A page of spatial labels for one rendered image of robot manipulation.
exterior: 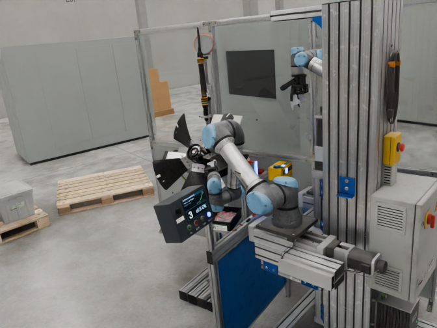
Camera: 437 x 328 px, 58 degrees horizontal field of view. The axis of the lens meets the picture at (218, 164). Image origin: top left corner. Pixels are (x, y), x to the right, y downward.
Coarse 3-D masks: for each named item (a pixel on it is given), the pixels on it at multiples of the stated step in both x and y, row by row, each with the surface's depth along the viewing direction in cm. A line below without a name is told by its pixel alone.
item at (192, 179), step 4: (192, 172) 261; (196, 172) 262; (200, 172) 263; (188, 176) 259; (192, 176) 260; (196, 176) 260; (200, 176) 262; (204, 176) 263; (188, 180) 258; (192, 180) 259; (196, 180) 259; (200, 180) 260; (204, 180) 261; (184, 184) 257; (188, 184) 258; (192, 184) 258; (196, 184) 258; (200, 184) 259; (204, 184) 260; (184, 188) 257; (208, 196) 256
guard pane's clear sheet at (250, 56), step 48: (144, 48) 364; (192, 48) 333; (240, 48) 307; (288, 48) 284; (432, 48) 233; (192, 96) 348; (240, 96) 320; (288, 96) 296; (432, 96) 240; (288, 144) 308; (432, 144) 248
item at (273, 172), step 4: (276, 164) 270; (280, 164) 269; (288, 164) 268; (268, 168) 265; (272, 168) 263; (276, 168) 262; (280, 168) 262; (284, 168) 263; (272, 172) 264; (276, 172) 262; (280, 172) 260; (288, 172) 269; (272, 176) 265; (276, 176) 263; (272, 180) 266
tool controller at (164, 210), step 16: (192, 192) 188; (160, 208) 179; (176, 208) 178; (192, 208) 186; (208, 208) 194; (160, 224) 183; (176, 224) 177; (192, 224) 185; (208, 224) 193; (176, 240) 180
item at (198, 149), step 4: (192, 144) 265; (196, 144) 264; (188, 148) 266; (192, 148) 264; (196, 148) 263; (200, 148) 261; (204, 148) 267; (188, 152) 266; (196, 152) 261; (200, 152) 260; (204, 152) 263; (208, 152) 270; (188, 156) 264; (192, 156) 262; (196, 156) 260; (200, 156) 261; (192, 160) 262; (196, 160) 262; (200, 160) 263; (204, 160) 267; (208, 160) 268; (204, 164) 268
